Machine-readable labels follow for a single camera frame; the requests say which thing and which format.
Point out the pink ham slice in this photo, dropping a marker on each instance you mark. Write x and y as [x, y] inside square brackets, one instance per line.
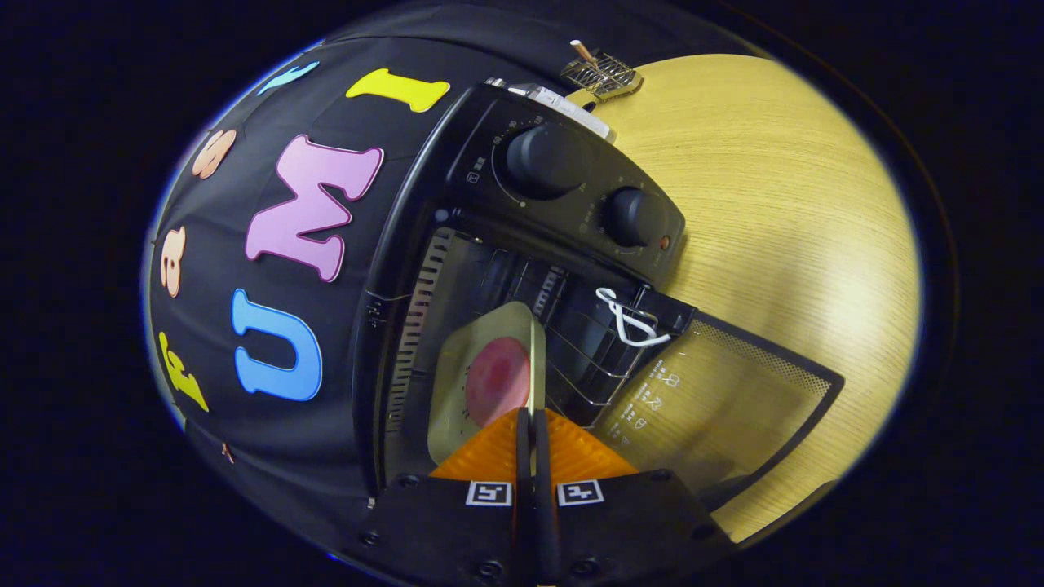
[497, 379]

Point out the white food tray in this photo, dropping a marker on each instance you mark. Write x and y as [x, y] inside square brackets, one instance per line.
[453, 383]

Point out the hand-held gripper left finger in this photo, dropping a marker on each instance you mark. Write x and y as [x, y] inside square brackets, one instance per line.
[524, 489]

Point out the pen with orange tip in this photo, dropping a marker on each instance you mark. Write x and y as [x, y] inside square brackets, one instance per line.
[581, 51]

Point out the black toaster oven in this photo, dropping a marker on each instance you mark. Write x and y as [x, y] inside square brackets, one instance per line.
[571, 212]

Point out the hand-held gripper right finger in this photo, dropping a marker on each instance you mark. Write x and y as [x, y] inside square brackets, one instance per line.
[545, 489]

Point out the pink cloth clip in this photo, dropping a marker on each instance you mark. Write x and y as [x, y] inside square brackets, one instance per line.
[227, 452]

